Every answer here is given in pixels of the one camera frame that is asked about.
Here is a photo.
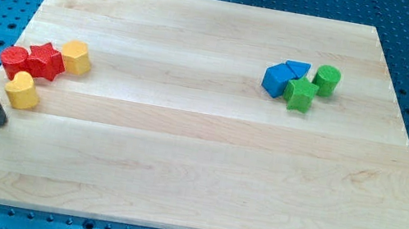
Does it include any light wooden board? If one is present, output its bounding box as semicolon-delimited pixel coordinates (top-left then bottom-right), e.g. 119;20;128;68
0;0;409;229

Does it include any green cylinder block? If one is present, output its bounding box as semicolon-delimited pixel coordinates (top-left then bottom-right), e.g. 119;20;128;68
312;65;342;98

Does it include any green star block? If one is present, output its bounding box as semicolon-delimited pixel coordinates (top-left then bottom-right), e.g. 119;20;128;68
283;77;319;113

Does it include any yellow heart block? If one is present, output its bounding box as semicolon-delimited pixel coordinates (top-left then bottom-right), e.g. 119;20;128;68
4;71;39;110

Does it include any blue cube block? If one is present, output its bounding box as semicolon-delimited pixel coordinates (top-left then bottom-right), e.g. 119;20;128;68
261;63;296;98

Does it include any red cylinder block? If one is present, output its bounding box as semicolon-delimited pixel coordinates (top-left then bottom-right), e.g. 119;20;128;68
0;45;29;80

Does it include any red star block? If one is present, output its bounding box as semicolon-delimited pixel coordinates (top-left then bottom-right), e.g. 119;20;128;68
26;42;65;81

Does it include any blue triangle block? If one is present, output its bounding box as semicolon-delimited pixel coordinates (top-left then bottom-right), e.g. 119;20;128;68
285;60;312;79

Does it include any yellow hexagon block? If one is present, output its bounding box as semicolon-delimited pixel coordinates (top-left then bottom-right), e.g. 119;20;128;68
62;40;91;76

